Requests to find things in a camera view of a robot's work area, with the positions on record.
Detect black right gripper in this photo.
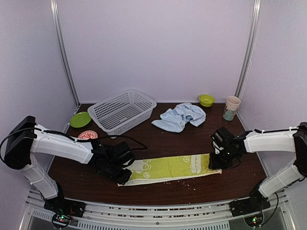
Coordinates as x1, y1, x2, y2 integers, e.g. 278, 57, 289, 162
209, 147, 238, 170

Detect green patterned white towel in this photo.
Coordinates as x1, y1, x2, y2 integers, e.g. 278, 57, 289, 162
124, 154, 222, 186

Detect light blue towel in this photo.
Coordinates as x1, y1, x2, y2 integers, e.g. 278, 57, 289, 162
151, 103, 206, 133

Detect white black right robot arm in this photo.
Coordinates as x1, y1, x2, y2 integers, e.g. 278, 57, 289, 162
209, 122, 307, 215

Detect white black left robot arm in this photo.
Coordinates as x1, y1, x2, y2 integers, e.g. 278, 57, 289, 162
1, 115, 135, 215

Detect red patterned bowl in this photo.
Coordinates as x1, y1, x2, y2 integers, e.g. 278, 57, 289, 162
78, 130, 98, 140

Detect white perforated plastic basket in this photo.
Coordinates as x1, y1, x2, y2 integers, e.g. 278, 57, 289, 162
87, 89, 157, 136

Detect floral ceramic cup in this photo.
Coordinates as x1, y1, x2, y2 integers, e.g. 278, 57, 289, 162
223, 96, 241, 121

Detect green plate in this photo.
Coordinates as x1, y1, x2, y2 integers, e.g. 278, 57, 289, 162
70, 112, 92, 128

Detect small green bowl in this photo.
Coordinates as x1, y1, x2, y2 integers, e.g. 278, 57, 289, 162
199, 94, 215, 107

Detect right circuit board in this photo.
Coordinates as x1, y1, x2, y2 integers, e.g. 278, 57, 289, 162
244, 215, 264, 228

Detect circuit board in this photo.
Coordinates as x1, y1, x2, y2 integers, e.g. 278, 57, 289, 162
244, 215, 264, 228
51, 214, 72, 229

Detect left circuit board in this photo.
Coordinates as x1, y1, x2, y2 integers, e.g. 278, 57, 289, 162
51, 214, 72, 229

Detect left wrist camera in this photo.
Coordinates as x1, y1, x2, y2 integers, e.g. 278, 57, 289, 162
108, 141, 135, 168

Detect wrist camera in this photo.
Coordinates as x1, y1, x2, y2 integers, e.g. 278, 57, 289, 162
108, 141, 135, 168
211, 126, 235, 154

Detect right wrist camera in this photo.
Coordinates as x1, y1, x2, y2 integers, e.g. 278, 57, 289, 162
211, 126, 235, 154

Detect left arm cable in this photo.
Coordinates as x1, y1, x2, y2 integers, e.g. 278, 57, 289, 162
0, 126, 148, 168

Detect right aluminium corner post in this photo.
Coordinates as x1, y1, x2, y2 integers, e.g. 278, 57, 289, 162
235, 0, 262, 99

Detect aluminium corner post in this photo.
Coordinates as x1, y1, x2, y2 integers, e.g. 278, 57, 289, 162
50, 0, 80, 106
235, 0, 262, 99

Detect left aluminium corner post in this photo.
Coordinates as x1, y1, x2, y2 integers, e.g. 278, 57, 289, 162
50, 0, 80, 106

